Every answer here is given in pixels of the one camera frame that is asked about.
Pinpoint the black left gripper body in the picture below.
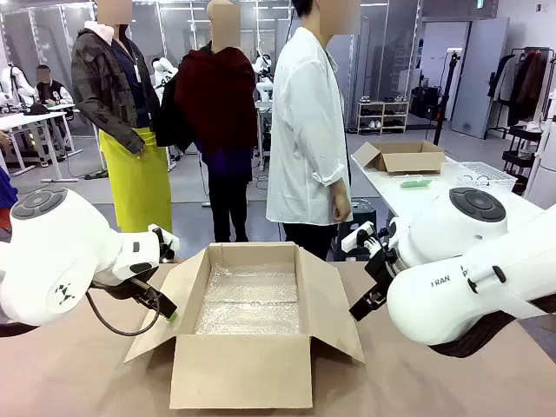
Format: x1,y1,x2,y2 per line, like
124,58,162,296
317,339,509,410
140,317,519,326
90,277,160,308

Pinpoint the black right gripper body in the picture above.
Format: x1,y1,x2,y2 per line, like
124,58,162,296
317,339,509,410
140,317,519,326
364,249,399,294

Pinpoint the cardboard shipping box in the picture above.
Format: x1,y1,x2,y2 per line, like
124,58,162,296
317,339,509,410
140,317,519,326
123,242,366,410
350,140,448,175

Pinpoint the person's right forearm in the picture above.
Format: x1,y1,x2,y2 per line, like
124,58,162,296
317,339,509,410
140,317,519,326
329,181,351,203

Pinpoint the person's right hand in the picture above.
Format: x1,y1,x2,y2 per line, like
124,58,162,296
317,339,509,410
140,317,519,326
331,197,353,224

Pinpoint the black plastic stool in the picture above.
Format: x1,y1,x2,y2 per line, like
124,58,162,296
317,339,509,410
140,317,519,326
348,197,377,262

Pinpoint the clear bubble wrap sheet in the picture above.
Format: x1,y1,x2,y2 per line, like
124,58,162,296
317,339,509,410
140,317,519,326
194,261,301,336

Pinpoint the white plastic mesh basket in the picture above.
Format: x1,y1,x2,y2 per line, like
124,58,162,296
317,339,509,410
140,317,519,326
440,161,519,193

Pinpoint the white shoe rack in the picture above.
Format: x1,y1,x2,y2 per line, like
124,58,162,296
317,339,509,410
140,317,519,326
356,99,410,136

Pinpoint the person in white coat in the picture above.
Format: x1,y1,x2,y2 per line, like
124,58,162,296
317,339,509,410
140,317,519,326
265,0,362,261

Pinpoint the blue and orange garment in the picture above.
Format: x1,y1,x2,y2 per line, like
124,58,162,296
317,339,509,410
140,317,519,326
0,166,20,232

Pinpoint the black bags pile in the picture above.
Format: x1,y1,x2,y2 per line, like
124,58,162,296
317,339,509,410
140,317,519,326
409,85,445,121

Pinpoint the black utility cart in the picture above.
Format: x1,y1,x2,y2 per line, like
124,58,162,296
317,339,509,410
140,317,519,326
500,122,545,197

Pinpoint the black tripod stand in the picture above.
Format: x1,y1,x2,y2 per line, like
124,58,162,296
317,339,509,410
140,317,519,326
432,50,462,147

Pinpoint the mannequin in camouflage jacket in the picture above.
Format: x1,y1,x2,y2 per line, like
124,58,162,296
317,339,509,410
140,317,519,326
70,0,174,235

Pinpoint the mannequin in maroon hoodie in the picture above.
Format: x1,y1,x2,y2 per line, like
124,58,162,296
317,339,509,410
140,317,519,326
155,0,259,243

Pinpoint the grey partition panel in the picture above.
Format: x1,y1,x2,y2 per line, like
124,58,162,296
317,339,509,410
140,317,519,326
450,17,510,140

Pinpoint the seated person in varsity jacket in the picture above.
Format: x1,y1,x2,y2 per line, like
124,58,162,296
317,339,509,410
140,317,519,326
34,64,74,119

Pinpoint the black hanging jacket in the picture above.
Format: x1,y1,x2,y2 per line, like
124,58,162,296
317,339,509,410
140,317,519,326
486,54,516,103

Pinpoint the dark brown hanging coat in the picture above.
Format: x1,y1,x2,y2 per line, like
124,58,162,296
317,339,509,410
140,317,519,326
506,51,549,128

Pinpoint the black garment rack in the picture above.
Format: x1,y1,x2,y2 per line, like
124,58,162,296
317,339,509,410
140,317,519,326
483,46,556,141

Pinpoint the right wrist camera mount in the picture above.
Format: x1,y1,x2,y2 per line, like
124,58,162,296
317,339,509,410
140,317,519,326
341,220,379,254

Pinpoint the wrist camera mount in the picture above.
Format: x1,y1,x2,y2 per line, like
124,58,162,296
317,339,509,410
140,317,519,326
147,223,181,264
341,220,379,254

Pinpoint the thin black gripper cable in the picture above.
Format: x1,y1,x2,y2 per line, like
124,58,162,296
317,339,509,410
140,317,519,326
84,288,162,338

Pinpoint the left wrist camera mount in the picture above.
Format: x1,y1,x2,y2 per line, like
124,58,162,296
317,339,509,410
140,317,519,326
147,223,181,264

